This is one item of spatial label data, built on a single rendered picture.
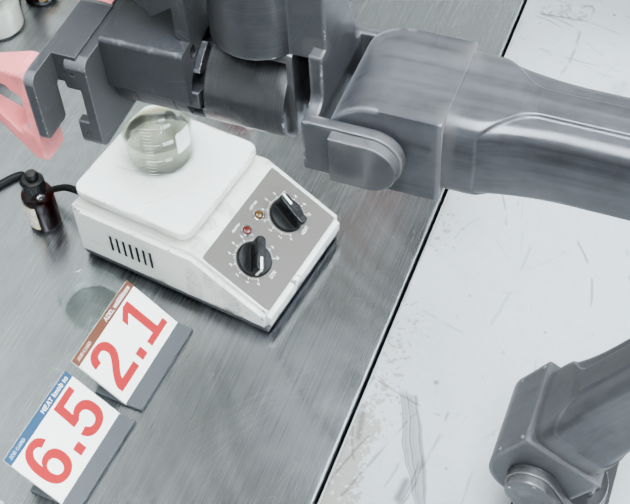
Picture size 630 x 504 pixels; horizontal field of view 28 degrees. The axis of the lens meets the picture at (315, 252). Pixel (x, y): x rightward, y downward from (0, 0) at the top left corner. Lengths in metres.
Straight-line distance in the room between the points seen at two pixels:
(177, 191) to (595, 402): 0.44
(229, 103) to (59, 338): 0.47
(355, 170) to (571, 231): 0.53
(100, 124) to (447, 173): 0.20
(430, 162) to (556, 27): 0.72
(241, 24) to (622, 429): 0.36
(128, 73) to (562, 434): 0.36
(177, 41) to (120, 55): 0.03
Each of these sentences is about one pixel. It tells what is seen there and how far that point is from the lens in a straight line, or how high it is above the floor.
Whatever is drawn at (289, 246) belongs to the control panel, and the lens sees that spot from 1.09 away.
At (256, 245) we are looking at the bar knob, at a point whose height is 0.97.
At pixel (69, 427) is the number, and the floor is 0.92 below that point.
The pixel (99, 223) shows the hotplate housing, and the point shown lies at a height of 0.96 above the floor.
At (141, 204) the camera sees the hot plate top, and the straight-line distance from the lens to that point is 1.08.
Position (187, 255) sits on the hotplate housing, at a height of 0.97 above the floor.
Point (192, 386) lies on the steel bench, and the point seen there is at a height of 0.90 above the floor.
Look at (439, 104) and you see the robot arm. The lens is 0.65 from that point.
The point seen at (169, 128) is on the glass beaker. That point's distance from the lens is 1.05.
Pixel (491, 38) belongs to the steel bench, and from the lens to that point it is 1.34.
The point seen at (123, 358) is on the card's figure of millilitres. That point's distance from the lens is 1.07.
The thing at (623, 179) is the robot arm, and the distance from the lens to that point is 0.65.
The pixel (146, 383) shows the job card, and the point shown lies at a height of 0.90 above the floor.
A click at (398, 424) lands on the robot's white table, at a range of 1.04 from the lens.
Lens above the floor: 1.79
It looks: 51 degrees down
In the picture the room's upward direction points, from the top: 3 degrees counter-clockwise
